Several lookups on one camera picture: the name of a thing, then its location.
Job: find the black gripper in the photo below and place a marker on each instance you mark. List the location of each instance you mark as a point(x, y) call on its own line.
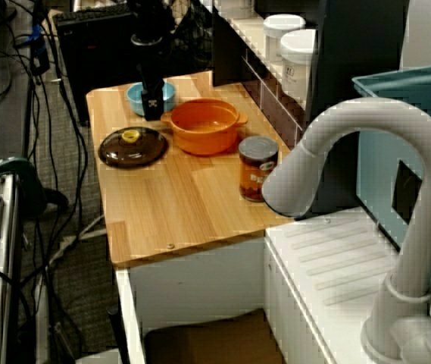
point(152, 68)

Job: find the light blue bowl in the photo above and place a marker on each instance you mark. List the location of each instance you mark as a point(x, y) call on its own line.
point(133, 100)

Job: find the brown glass lid yellow knob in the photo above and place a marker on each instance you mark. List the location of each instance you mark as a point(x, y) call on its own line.
point(139, 155)

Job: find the black computer tower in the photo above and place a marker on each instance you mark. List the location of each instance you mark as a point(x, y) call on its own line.
point(97, 57)

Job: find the orange beans can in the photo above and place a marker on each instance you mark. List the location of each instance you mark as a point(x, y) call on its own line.
point(255, 170)

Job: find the dark tiled backsplash with ledge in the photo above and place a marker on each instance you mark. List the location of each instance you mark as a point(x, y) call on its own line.
point(275, 113)

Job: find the black plug with blue tape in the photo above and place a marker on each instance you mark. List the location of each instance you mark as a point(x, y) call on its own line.
point(40, 57)

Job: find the white plastic lidded jar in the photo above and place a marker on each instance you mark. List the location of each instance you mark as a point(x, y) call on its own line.
point(283, 26)
point(294, 60)

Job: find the dark grey upright panel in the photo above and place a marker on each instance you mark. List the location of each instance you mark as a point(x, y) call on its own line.
point(351, 57)

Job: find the white sink unit with drainboard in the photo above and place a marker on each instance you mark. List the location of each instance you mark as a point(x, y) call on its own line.
point(332, 250)

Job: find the teal plastic bin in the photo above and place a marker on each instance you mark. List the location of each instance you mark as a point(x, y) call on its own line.
point(374, 170)

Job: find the grey toy faucet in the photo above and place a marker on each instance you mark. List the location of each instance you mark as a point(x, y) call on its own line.
point(389, 113)

